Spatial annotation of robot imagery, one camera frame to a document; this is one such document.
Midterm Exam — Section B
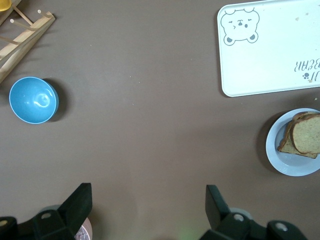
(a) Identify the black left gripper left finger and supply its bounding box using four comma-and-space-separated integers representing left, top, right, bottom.
0, 182, 93, 240

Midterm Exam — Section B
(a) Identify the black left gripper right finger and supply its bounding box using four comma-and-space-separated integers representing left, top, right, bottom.
199, 184, 310, 240

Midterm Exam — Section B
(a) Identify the lavender round plate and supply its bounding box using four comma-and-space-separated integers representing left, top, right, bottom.
265, 107, 320, 178

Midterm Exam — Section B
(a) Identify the crusty bread slice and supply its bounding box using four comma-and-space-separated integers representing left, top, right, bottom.
276, 111, 320, 160

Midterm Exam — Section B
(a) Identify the clear ice cube pile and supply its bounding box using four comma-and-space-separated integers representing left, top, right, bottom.
74, 224, 89, 240

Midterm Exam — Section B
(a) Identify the pink bowl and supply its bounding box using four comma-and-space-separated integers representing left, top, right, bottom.
74, 216, 94, 240

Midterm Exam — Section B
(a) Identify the blue bowl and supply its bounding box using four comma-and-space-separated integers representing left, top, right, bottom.
9, 76, 60, 125

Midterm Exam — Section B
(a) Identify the cream bear print tray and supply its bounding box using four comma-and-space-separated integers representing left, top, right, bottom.
216, 0, 320, 98

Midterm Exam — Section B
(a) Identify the wooden peg rack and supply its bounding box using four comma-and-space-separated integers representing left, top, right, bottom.
0, 4, 56, 85

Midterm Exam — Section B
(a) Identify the yellow cup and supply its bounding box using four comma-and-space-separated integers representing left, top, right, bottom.
0, 0, 13, 12

